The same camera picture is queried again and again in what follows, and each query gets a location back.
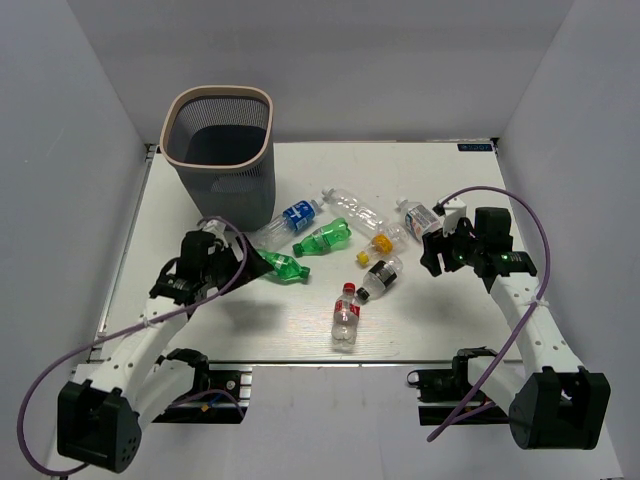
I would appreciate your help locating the red cap clear bottle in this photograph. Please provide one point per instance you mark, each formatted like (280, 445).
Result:
(346, 316)

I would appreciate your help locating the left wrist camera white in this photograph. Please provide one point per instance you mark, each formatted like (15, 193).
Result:
(217, 229)

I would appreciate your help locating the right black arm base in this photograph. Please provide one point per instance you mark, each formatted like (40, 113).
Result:
(441, 389)

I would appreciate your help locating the green plastic bottle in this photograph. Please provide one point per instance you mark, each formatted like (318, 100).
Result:
(324, 239)

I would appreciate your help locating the blue table label sticker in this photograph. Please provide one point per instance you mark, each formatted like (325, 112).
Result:
(475, 147)

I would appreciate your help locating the large clear plastic bottle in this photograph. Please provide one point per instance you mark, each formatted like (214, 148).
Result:
(359, 215)

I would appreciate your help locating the black label black cap bottle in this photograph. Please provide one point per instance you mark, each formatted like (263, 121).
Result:
(379, 278)

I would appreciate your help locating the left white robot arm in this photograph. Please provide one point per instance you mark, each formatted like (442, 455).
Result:
(101, 420)

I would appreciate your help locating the white label clear bottle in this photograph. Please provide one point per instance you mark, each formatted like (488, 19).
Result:
(418, 219)

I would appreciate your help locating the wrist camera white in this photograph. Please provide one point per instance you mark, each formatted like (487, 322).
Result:
(450, 212)
(217, 229)

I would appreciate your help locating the yellow cap small bottle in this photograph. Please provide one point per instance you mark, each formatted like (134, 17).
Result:
(390, 239)

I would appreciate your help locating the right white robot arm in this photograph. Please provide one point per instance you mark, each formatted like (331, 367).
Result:
(555, 402)

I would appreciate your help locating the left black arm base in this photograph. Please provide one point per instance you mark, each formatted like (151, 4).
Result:
(222, 398)

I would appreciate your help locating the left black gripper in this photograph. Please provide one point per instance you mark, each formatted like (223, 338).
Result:
(254, 267)

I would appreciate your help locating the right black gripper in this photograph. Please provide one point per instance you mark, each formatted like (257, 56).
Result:
(435, 243)

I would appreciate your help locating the blue label plastic bottle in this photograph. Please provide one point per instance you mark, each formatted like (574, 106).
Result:
(284, 227)

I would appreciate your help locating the grey mesh waste bin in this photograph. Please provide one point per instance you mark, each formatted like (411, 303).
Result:
(219, 140)

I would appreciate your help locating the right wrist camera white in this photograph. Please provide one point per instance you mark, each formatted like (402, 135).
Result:
(450, 212)

